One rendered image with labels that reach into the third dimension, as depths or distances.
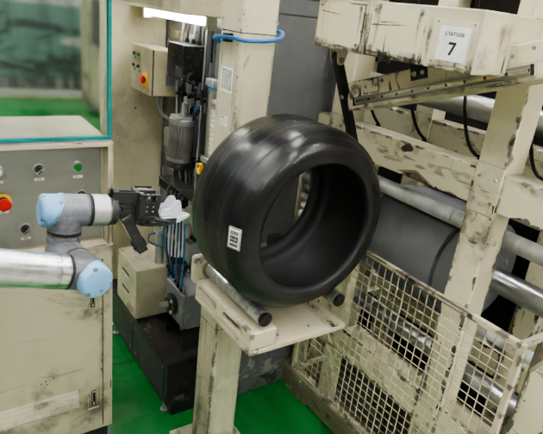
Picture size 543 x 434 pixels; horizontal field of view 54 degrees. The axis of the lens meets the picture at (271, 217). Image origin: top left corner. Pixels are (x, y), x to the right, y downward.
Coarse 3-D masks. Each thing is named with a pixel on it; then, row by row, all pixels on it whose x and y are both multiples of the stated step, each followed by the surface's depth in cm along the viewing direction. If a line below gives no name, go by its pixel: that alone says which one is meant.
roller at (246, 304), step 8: (208, 264) 177; (208, 272) 176; (216, 272) 173; (216, 280) 171; (224, 280) 168; (224, 288) 167; (232, 288) 164; (232, 296) 163; (240, 296) 160; (240, 304) 159; (248, 304) 157; (256, 304) 156; (248, 312) 156; (256, 312) 154; (264, 312) 153; (256, 320) 153; (264, 320) 152
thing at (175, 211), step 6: (174, 204) 133; (180, 204) 134; (162, 210) 132; (168, 210) 133; (174, 210) 134; (180, 210) 135; (162, 216) 132; (168, 216) 133; (174, 216) 134; (180, 216) 135; (186, 216) 137
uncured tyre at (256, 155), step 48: (240, 144) 145; (288, 144) 138; (336, 144) 144; (240, 192) 136; (336, 192) 182; (240, 240) 138; (288, 240) 183; (336, 240) 179; (240, 288) 148; (288, 288) 153
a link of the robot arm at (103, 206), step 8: (96, 200) 121; (104, 200) 122; (96, 208) 121; (104, 208) 122; (112, 208) 123; (96, 216) 121; (104, 216) 122; (112, 216) 124; (96, 224) 123; (104, 224) 124
